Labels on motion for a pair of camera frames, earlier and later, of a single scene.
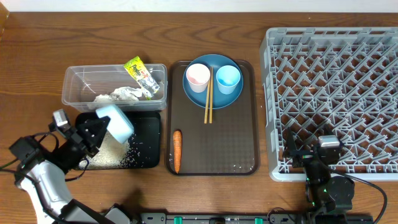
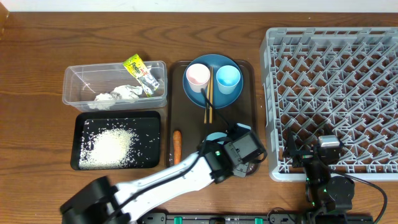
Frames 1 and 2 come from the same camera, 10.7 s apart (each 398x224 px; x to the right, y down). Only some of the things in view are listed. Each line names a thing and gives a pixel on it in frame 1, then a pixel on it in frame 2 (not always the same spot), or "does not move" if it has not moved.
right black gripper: x=291 y=151 does not move
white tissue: x=126 y=94 does not move
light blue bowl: x=119 y=126 to x=221 y=134
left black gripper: x=91 y=146 to x=244 y=174
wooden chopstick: x=211 y=95 does not move
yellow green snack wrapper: x=137 y=69 does not move
